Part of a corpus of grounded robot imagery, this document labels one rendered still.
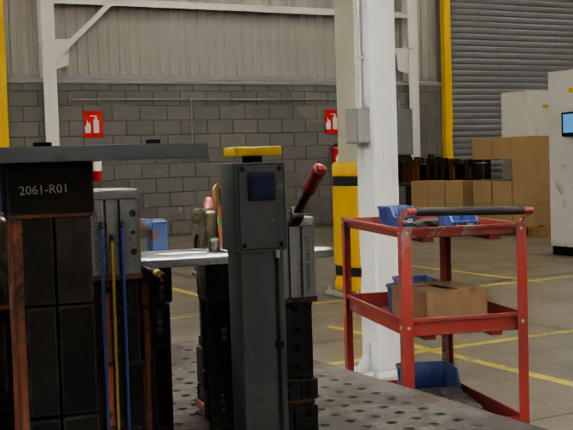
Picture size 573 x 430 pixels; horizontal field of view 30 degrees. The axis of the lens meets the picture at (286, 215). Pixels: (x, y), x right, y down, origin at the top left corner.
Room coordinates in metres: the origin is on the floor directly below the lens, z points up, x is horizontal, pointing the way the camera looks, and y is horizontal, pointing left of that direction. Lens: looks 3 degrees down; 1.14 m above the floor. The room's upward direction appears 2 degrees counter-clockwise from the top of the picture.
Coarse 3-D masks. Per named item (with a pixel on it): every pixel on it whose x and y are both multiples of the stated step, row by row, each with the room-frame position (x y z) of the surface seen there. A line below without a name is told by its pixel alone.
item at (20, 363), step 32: (32, 192) 1.24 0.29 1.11; (64, 192) 1.25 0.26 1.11; (32, 224) 1.24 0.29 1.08; (64, 224) 1.25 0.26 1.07; (32, 256) 1.24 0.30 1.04; (64, 256) 1.25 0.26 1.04; (32, 288) 1.24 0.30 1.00; (64, 288) 1.25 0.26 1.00; (32, 320) 1.24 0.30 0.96; (64, 320) 1.25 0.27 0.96; (32, 352) 1.24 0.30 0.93; (64, 352) 1.25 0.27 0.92; (32, 384) 1.24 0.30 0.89; (64, 384) 1.25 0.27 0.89; (96, 384) 1.26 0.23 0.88; (32, 416) 1.24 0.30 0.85; (64, 416) 1.26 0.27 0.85; (96, 416) 1.26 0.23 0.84
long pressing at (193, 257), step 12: (144, 252) 1.72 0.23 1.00; (156, 252) 1.72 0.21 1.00; (168, 252) 1.71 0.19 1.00; (180, 252) 1.70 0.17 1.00; (192, 252) 1.70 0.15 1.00; (204, 252) 1.70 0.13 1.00; (216, 252) 1.68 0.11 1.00; (324, 252) 1.66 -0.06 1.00; (144, 264) 1.56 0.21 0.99; (156, 264) 1.57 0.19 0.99; (168, 264) 1.58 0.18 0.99; (180, 264) 1.58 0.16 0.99; (192, 264) 1.59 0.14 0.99; (204, 264) 1.59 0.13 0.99
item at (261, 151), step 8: (224, 152) 1.38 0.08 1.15; (232, 152) 1.35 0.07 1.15; (240, 152) 1.33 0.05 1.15; (248, 152) 1.34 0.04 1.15; (256, 152) 1.34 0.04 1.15; (264, 152) 1.34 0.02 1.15; (272, 152) 1.35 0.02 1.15; (280, 152) 1.35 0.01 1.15; (248, 160) 1.36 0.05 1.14; (256, 160) 1.36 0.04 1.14
